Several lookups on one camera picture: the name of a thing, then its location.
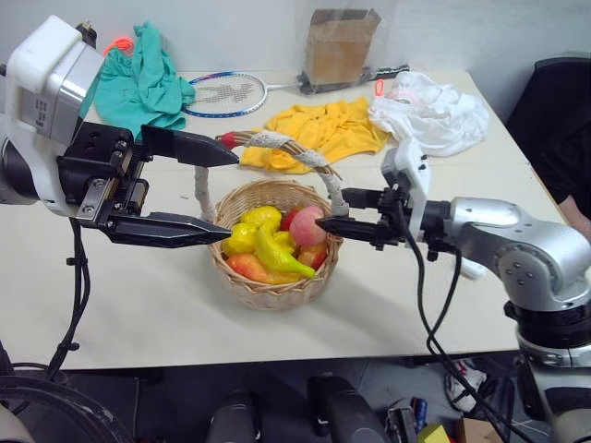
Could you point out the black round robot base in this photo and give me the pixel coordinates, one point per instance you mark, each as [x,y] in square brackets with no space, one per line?
[55,410]

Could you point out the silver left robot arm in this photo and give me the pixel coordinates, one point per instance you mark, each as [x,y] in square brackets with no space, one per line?
[16,168]

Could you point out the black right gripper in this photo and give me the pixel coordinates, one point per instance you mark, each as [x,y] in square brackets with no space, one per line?
[392,217]

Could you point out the yellow bell pepper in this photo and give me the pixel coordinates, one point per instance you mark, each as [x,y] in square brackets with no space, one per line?
[240,237]

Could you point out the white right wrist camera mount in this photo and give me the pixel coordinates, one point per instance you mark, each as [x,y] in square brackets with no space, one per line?
[415,180]

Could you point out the white and red shoe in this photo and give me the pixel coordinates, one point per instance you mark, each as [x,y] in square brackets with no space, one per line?
[464,383]

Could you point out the yellow box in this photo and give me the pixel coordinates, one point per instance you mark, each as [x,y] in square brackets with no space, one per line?
[434,434]

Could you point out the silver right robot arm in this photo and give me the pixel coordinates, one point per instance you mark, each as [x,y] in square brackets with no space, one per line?
[517,249]

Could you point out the white cloth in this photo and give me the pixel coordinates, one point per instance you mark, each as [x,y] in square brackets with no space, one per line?
[434,115]

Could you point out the orange mango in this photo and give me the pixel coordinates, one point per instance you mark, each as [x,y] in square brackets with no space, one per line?
[251,268]

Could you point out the badminton racket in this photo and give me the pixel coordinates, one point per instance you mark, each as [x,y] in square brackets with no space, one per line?
[226,94]

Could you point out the dark rounded shape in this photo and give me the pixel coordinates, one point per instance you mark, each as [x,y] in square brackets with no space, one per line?
[344,410]
[233,417]

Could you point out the yellow curved fruit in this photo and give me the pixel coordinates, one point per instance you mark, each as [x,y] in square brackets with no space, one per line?
[277,254]

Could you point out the yellow lumpy fruit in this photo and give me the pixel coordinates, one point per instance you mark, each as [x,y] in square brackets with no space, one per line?
[262,216]

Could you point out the small white cylinder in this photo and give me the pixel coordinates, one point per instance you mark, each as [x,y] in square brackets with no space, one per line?
[472,270]

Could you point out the red and yellow apple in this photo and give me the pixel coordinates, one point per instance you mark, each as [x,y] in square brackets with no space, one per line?
[314,256]

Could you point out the small orange clip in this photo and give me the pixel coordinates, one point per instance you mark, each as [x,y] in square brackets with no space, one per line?
[379,87]

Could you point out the pink peach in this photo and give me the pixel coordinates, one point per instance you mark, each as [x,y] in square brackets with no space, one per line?
[305,226]

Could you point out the yellow cloth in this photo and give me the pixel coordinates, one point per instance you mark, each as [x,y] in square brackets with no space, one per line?
[323,134]

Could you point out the small cardboard box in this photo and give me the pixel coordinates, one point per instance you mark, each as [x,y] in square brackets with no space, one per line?
[478,431]

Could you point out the green cloth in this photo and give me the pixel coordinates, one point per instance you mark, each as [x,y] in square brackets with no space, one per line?
[138,87]

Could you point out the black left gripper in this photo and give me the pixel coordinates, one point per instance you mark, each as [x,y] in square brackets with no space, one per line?
[92,152]

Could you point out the person in black clothes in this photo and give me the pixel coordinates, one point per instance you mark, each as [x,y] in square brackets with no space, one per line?
[558,134]

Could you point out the brown cardboard box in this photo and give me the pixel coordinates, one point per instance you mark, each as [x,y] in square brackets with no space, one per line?
[339,46]

